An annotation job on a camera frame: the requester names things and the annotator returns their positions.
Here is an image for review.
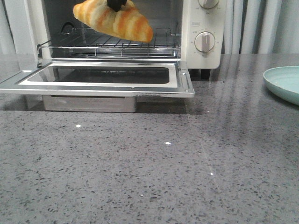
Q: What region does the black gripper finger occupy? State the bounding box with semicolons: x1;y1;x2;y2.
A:
107;0;127;12

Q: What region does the golden croissant bread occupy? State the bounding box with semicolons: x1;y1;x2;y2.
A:
73;0;153;43

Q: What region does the glass oven door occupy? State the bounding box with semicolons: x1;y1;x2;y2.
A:
0;61;194;112

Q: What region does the white Toshiba toaster oven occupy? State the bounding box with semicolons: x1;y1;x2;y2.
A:
27;0;227;72

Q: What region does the upper beige oven knob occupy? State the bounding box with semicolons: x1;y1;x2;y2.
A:
198;0;219;9

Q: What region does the beige oven knob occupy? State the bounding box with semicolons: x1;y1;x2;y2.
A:
194;32;215;53
198;0;219;9

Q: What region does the lower beige oven knob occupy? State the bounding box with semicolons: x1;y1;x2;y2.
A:
194;32;215;53

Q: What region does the black right oven foot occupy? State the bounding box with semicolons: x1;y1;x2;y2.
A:
200;69;211;80

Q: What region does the light green plate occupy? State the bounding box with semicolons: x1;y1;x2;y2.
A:
263;66;299;105

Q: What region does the metal wire oven rack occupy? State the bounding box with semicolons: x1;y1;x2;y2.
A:
37;28;180;59

